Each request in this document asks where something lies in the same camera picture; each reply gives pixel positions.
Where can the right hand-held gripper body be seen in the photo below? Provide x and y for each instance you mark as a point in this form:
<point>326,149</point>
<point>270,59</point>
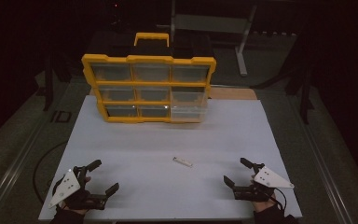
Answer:
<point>272,179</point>

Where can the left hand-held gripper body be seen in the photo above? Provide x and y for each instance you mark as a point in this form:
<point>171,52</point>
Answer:
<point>66,188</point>

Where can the small white stick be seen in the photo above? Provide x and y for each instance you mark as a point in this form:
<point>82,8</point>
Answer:
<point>182,162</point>

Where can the clear plastic drawer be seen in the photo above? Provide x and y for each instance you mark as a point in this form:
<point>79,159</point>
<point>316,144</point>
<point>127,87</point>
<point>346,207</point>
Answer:
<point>188,109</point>

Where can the yellow black drawer organizer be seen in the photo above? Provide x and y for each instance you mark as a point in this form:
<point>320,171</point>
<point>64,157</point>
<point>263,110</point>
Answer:
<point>150,83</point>

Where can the person's left hand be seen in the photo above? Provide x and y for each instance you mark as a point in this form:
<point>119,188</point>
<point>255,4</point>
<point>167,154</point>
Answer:
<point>76,211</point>

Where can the person's right hand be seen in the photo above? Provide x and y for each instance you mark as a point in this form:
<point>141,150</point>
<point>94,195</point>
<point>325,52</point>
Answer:
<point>263,207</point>

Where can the black stand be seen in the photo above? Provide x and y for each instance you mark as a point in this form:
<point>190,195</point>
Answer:
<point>303,81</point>
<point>48,81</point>

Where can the grey metal stand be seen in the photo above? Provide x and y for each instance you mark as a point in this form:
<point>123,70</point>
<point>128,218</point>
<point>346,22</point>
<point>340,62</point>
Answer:
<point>211,23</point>

